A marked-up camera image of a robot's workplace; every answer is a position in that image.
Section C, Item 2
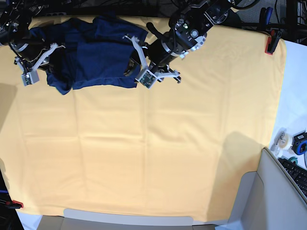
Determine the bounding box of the black keyboard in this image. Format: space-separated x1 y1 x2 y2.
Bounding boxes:
277 158 307 204

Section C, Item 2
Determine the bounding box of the red black clamp right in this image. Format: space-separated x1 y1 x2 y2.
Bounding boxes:
265 29 282 55

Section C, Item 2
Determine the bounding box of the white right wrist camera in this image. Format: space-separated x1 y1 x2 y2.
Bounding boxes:
21 70 39 86

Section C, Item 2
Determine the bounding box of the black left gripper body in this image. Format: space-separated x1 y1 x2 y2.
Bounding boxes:
124 40 187 77

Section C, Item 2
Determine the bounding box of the green tape roll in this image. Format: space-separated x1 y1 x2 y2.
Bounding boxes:
288 157 298 164

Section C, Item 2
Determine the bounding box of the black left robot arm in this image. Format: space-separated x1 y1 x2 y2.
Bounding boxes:
124 0 242 84

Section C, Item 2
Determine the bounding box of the blue long-sleeve shirt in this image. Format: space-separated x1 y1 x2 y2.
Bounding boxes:
30 16 148 95

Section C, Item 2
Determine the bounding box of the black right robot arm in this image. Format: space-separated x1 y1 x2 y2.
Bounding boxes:
0 0 65 74

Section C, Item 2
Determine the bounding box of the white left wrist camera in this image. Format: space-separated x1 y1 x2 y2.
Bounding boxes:
135 69 158 89

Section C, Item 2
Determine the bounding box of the black power strip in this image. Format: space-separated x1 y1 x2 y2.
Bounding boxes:
46 12 67 17

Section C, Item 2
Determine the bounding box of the yellow table cloth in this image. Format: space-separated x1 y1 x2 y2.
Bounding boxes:
0 25 286 222

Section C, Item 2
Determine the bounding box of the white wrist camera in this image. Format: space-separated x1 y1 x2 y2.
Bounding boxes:
135 69 158 89
21 70 39 86

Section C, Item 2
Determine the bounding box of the red black clamp lower left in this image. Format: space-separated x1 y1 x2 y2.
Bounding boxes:
5 200 24 209

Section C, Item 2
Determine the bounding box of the red black clamp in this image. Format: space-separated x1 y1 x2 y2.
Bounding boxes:
265 29 282 55
5 200 24 209

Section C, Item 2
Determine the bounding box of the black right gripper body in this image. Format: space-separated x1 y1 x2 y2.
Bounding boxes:
13 40 66 74

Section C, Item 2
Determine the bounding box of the blue black tape measure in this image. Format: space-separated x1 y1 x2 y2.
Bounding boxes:
292 131 307 155

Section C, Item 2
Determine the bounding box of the white tape dispenser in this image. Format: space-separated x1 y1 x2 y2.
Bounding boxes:
270 129 294 158

